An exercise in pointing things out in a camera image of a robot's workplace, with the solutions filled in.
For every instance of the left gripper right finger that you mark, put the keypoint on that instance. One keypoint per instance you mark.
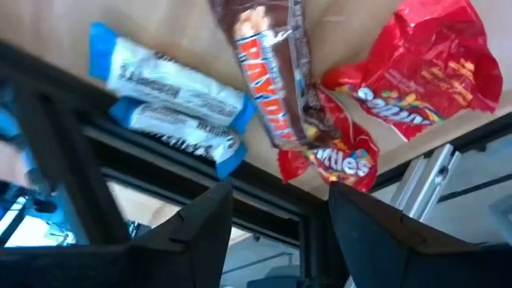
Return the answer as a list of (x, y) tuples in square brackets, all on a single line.
[(368, 232)]

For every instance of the white blue Hershey's bar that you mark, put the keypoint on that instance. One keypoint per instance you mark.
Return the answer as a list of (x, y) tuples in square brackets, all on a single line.
[(168, 82), (184, 134)]

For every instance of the brown PayDay candy bar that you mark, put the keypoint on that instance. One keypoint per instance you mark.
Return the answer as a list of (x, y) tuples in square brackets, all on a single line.
[(272, 72)]

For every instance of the red Skittles candy bag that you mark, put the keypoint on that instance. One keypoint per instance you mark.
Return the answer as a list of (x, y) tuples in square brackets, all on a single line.
[(424, 64), (344, 160)]

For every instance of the silver aluminium bracket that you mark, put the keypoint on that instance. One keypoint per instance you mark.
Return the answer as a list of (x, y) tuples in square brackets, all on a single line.
[(428, 184)]

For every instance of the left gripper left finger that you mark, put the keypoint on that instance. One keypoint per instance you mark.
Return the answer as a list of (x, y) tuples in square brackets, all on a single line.
[(204, 240)]

